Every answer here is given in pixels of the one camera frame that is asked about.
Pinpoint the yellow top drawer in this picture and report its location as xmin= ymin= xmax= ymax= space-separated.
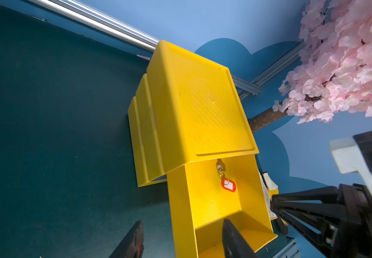
xmin=167 ymin=154 xmax=277 ymax=258

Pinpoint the pink cherry blossom tree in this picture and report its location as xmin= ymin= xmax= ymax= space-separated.
xmin=248 ymin=1 xmax=372 ymax=132

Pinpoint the key with red tag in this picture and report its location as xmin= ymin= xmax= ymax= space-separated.
xmin=216 ymin=159 xmax=236 ymax=192

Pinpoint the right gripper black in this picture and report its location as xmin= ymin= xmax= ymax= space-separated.
xmin=271 ymin=184 xmax=372 ymax=258

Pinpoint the yellow drawer cabinet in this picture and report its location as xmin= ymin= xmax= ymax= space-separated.
xmin=128 ymin=40 xmax=258 ymax=187

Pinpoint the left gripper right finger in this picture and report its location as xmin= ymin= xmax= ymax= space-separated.
xmin=222 ymin=219 xmax=257 ymax=258

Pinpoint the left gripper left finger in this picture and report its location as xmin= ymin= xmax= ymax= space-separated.
xmin=109 ymin=220 xmax=144 ymax=258

